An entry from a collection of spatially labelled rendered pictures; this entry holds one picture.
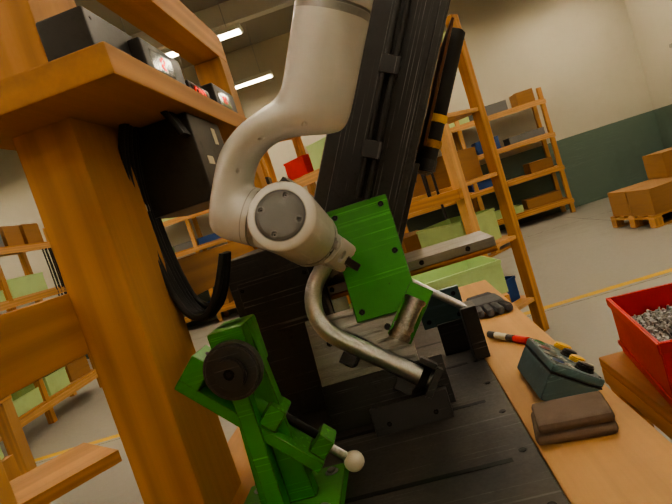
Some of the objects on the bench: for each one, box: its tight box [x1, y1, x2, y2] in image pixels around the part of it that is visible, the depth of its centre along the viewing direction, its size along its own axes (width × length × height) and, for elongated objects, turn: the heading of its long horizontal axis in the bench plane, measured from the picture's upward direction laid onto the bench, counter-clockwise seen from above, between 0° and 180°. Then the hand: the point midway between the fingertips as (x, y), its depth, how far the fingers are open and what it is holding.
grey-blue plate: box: [422, 285, 471, 356], centre depth 116 cm, size 10×2×14 cm, turn 160°
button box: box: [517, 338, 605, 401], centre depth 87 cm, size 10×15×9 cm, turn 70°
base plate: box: [296, 320, 570, 504], centre depth 109 cm, size 42×110×2 cm, turn 70°
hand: (329, 253), depth 93 cm, fingers closed on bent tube, 3 cm apart
